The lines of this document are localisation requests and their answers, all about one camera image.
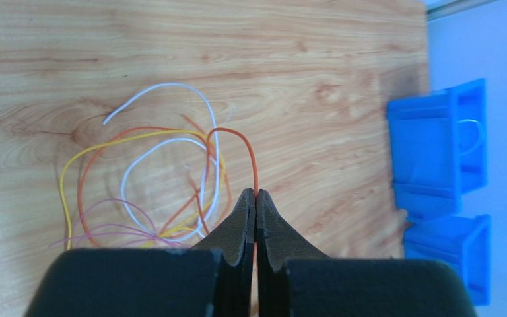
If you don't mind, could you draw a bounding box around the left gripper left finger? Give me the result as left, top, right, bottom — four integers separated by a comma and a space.
191, 189, 255, 316

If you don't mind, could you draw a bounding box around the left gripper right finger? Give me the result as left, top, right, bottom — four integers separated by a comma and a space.
255, 190, 330, 316

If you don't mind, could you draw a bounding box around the near blue plastic bin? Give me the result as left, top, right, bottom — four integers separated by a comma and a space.
403, 215, 492, 306

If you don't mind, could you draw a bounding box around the blue plastic bin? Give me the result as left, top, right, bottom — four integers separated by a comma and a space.
403, 215, 492, 306
386, 79, 487, 223

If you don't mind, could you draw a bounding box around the far blue plastic bin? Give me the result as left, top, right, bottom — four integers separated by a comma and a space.
386, 79, 487, 223

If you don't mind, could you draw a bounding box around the yellow cable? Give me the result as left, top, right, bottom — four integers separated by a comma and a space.
59, 129, 228, 252

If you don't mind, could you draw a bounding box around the pink cable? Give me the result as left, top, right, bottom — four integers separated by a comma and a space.
49, 198, 188, 249

